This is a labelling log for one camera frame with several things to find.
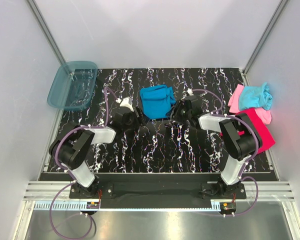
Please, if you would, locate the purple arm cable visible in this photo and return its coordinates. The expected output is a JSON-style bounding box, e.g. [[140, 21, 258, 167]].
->
[[187, 88, 263, 218], [49, 86, 121, 238]]

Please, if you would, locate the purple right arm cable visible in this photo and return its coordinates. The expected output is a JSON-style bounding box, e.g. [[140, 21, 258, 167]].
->
[[187, 88, 263, 218]]

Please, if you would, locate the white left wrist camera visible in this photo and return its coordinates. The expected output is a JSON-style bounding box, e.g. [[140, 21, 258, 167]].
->
[[115, 97, 134, 112]]

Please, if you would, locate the cyan t shirt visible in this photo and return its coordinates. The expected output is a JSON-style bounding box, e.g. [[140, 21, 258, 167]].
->
[[238, 82, 273, 111]]

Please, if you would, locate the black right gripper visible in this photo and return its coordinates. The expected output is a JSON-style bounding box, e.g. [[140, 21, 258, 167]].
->
[[165, 99, 192, 124]]

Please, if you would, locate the light pink t shirt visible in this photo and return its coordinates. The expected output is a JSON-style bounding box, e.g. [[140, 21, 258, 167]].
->
[[227, 83, 273, 125]]

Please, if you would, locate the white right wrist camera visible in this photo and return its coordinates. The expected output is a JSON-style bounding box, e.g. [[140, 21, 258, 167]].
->
[[187, 88, 194, 96]]

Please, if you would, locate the teal transparent plastic bin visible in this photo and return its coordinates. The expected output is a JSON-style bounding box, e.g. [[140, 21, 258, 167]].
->
[[47, 61, 98, 111]]

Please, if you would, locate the blue t shirt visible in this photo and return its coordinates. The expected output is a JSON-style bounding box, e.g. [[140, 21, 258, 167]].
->
[[139, 85, 176, 120]]

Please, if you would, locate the aluminium frame post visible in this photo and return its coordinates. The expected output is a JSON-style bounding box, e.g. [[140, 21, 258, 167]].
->
[[242, 0, 290, 76], [25, 0, 66, 65]]

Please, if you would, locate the magenta t shirt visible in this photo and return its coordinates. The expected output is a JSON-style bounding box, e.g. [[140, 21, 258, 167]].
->
[[219, 107, 276, 155]]

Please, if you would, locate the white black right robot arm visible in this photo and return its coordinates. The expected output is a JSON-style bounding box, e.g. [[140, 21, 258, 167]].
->
[[170, 95, 263, 199]]

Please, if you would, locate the left aluminium frame post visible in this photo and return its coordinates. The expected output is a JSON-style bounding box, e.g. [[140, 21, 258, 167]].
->
[[25, 0, 66, 65]]

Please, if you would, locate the right aluminium frame post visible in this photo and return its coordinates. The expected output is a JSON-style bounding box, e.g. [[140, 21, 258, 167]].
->
[[242, 0, 290, 76]]

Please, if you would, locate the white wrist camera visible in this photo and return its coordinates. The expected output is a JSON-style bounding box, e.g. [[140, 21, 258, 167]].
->
[[187, 88, 194, 96], [115, 97, 134, 112]]

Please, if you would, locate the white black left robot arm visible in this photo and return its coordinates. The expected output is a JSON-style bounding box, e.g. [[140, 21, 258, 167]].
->
[[49, 106, 146, 198]]

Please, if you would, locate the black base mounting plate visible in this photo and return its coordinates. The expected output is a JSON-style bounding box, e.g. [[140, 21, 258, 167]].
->
[[38, 172, 248, 210]]

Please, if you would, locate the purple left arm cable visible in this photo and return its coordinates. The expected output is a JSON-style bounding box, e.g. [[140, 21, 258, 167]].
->
[[49, 86, 121, 238]]

